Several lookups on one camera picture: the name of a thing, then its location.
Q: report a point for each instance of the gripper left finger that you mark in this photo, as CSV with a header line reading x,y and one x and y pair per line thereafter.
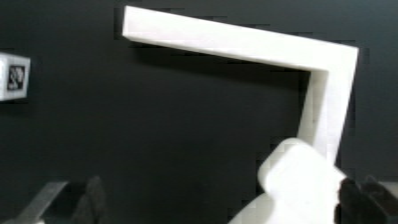
x,y
69,203

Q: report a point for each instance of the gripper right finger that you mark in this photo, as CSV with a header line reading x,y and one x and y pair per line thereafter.
x,y
367,202

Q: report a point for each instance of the white chair back frame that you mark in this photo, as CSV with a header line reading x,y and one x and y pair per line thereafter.
x,y
300,182

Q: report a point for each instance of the white tagged cube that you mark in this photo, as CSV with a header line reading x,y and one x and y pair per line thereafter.
x,y
14,72

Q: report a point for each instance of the white front wall bar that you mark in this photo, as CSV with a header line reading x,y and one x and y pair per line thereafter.
x,y
325,105

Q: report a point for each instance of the white wall bar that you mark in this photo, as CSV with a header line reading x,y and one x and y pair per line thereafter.
x,y
231,41
325,105

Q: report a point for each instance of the white right wall bar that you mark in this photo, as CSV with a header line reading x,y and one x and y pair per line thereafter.
x,y
231,41

